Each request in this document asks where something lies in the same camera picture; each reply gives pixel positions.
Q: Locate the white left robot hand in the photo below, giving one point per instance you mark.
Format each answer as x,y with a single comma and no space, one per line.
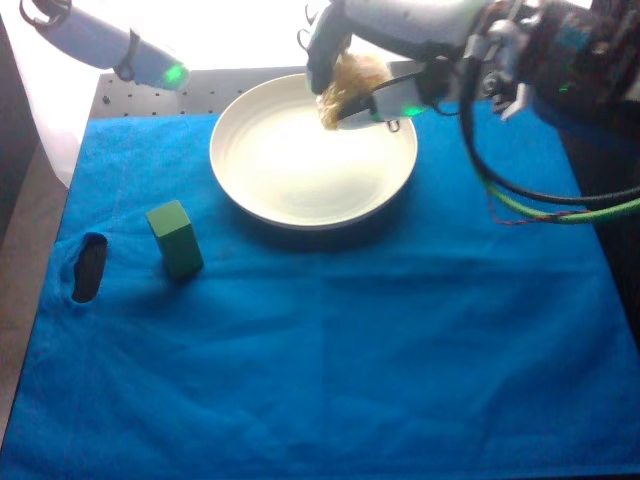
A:
100,42

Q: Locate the green block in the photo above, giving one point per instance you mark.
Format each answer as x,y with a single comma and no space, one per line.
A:
177,245

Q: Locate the white round plate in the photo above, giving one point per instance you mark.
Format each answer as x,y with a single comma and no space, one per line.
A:
310,170

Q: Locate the white backdrop sheet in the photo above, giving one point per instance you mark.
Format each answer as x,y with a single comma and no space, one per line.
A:
225,35

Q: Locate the blue cloth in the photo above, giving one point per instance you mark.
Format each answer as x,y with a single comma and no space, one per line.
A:
350,325

